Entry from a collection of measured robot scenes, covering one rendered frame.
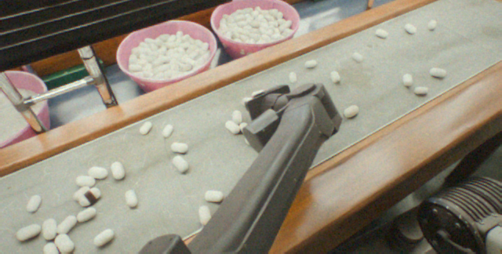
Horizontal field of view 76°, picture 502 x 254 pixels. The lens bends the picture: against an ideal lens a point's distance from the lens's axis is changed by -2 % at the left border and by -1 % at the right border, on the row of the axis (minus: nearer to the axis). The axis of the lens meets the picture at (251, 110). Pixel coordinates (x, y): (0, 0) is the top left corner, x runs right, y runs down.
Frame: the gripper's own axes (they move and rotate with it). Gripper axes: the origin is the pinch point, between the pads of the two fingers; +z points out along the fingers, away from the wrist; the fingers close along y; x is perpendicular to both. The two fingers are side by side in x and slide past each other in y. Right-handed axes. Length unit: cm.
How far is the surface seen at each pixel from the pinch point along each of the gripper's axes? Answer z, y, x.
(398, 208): 28, -60, 74
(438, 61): -8, -52, 8
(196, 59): 21.9, 2.7, -13.7
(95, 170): 1.0, 35.4, -0.6
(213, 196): -12.1, 18.3, 9.8
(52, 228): -4.7, 44.5, 4.5
